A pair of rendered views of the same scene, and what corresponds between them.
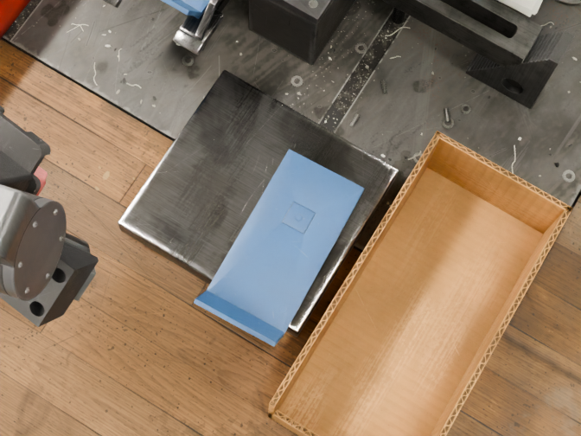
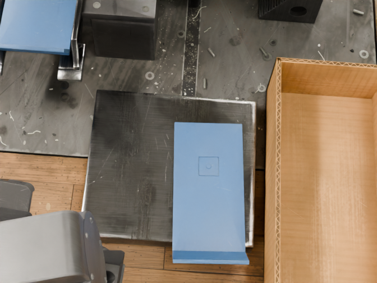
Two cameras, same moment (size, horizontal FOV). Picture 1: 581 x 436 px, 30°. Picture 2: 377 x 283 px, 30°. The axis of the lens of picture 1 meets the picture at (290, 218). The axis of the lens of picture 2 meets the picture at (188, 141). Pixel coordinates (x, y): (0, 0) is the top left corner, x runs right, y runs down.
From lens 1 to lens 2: 0.23 m
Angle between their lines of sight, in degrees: 12
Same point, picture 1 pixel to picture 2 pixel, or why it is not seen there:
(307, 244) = (225, 181)
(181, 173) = (106, 176)
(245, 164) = (149, 147)
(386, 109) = (221, 66)
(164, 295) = (139, 272)
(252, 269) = (196, 219)
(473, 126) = (284, 51)
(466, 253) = (330, 135)
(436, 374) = (359, 227)
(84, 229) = not seen: hidden behind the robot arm
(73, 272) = (119, 268)
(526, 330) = not seen: outside the picture
